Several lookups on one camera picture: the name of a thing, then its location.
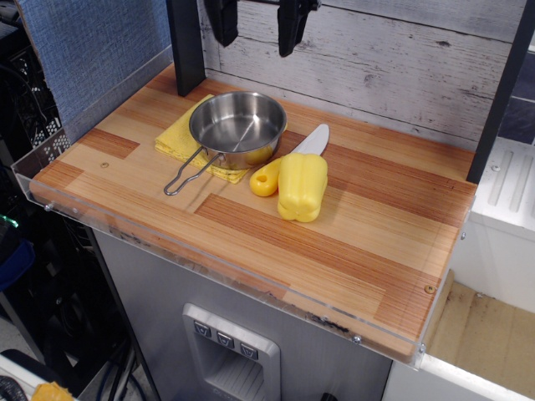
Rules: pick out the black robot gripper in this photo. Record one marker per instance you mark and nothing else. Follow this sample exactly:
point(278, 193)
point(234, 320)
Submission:
point(292, 18)

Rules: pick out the yellow plastic bell pepper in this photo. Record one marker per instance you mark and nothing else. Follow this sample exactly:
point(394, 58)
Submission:
point(302, 182)

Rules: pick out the yellow folded cloth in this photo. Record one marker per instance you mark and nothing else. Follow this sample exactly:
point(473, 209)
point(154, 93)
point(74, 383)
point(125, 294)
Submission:
point(177, 142)

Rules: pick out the blue fabric panel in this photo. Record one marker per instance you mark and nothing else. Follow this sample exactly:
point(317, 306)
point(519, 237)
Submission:
point(96, 54)

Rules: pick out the clear acrylic table guard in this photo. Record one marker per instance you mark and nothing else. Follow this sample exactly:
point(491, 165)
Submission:
point(370, 266)

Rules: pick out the silver toy fridge cabinet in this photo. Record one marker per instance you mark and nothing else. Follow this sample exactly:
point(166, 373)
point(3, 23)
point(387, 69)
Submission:
point(206, 340)

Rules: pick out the white toy sink unit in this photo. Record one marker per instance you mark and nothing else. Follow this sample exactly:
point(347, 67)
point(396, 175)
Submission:
point(479, 344)

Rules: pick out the yellow object bottom left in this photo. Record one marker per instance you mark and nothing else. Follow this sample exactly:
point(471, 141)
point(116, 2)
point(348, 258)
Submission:
point(51, 392)

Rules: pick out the black vertical post left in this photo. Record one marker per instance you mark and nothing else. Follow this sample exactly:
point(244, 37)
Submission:
point(186, 44)

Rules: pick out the black vertical post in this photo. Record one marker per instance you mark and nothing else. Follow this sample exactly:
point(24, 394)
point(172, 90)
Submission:
point(186, 44)
point(505, 88)

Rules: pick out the stainless steel pot with handle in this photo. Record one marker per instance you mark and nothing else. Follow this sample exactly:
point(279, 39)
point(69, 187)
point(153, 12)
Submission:
point(235, 131)

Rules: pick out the toy knife with yellow handle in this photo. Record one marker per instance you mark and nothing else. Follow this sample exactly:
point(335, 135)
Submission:
point(264, 181)

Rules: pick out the black vertical post right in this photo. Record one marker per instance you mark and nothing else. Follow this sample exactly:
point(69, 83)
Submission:
point(505, 88)

